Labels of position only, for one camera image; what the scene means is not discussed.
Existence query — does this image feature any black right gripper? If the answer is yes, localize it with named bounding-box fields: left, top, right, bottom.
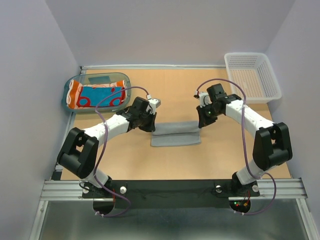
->
left=196, top=102, right=222, bottom=128

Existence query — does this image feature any grey cloth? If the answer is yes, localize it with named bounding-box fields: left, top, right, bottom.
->
left=150, top=121, right=202, bottom=147

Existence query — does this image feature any red and blue cloth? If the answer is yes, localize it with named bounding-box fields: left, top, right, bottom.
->
left=76, top=86, right=126, bottom=108

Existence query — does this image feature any orange and white towel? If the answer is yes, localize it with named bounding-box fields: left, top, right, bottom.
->
left=65, top=79, right=126, bottom=110

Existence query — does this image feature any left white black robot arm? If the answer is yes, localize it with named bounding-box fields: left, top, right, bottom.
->
left=57, top=96, right=161, bottom=198

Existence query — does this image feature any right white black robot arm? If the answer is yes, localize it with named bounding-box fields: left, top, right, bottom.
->
left=196, top=99, right=293, bottom=195

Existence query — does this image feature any white perforated plastic basket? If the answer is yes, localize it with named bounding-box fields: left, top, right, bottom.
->
left=224, top=52, right=282, bottom=105

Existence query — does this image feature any teal translucent plastic tub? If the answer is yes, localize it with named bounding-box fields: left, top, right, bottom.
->
left=61, top=72, right=132, bottom=113

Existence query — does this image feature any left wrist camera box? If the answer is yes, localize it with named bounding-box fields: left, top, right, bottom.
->
left=148, top=98, right=161, bottom=109

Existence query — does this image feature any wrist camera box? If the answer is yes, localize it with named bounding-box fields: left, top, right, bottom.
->
left=148, top=98, right=161, bottom=109
left=198, top=83, right=228, bottom=106

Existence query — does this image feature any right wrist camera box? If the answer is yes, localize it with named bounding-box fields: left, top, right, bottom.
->
left=198, top=83, right=228, bottom=106

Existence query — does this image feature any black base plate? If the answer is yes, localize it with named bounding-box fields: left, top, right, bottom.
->
left=82, top=179, right=261, bottom=210

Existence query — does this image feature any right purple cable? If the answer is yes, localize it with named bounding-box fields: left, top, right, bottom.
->
left=194, top=78, right=278, bottom=216

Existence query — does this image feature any aluminium frame rail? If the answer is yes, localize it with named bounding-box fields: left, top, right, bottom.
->
left=40, top=178, right=308, bottom=201

